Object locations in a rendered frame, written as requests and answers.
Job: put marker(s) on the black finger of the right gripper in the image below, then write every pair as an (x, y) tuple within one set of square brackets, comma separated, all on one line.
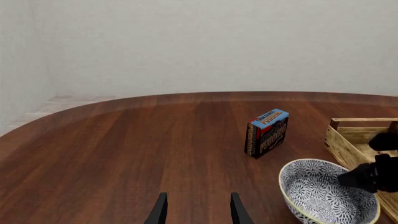
[(357, 177)]

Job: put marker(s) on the black white patterned bowl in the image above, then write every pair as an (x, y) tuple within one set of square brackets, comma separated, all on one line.
[(314, 193)]

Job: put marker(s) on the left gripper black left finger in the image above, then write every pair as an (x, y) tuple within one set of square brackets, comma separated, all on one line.
[(160, 211)]

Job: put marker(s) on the wooden slat tray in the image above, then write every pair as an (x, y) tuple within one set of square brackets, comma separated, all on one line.
[(345, 144)]

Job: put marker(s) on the chocolate pudding box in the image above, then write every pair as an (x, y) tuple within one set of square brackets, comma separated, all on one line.
[(270, 136)]

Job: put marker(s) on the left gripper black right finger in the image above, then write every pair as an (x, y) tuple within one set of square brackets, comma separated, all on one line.
[(238, 211)]

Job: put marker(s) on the small black rounded plate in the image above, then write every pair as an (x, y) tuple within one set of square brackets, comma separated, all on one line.
[(385, 142)]

